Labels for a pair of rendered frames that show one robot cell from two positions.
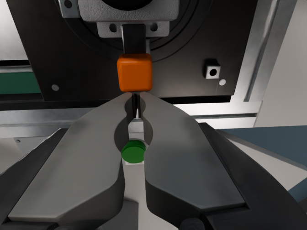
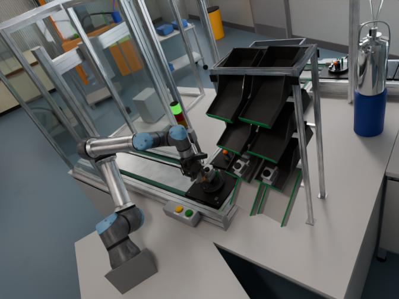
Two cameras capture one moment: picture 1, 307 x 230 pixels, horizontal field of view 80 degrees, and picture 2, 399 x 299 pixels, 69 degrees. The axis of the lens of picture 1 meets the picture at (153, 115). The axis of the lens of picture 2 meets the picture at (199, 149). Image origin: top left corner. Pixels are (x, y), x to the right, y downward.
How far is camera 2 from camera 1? 1.49 m
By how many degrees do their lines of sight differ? 80
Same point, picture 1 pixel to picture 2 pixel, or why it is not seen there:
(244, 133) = not seen: outside the picture
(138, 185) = (168, 258)
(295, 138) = not seen: outside the picture
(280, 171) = (236, 290)
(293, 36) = (250, 220)
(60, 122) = (181, 201)
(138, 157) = (188, 213)
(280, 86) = (244, 235)
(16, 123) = (173, 198)
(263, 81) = (227, 207)
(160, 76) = (207, 197)
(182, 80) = (210, 199)
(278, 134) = not seen: outside the picture
